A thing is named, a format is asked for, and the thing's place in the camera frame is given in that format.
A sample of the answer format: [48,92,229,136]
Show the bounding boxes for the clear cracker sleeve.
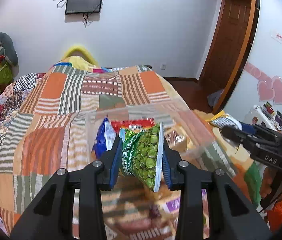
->
[164,126,194,153]

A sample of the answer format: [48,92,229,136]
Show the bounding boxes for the purple label cracker pack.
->
[151,187,209,224]

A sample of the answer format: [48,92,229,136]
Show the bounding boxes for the blue chip bag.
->
[92,116,116,159]

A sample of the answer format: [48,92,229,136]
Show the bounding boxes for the green peas snack bag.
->
[119,122,164,192]

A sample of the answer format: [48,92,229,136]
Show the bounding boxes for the clear plastic storage box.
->
[84,100,216,163]

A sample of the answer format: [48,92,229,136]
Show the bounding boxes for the red snack bag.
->
[110,119,155,134]

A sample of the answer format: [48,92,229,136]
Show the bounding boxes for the right hand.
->
[259,167,282,207]

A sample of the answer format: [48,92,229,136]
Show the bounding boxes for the white wardrobe with hearts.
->
[224,0,282,124]

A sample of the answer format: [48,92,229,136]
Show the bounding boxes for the patchwork striped bed blanket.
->
[0,56,261,233]

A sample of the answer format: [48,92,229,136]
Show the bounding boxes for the brown wooden door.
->
[199,0,257,113]

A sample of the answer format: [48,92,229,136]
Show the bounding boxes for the yellow pillow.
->
[62,44,99,68]

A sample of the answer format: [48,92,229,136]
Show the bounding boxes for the grey pillow on pile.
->
[0,33,18,67]

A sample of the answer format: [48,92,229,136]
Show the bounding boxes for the small wall monitor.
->
[65,0,103,15]

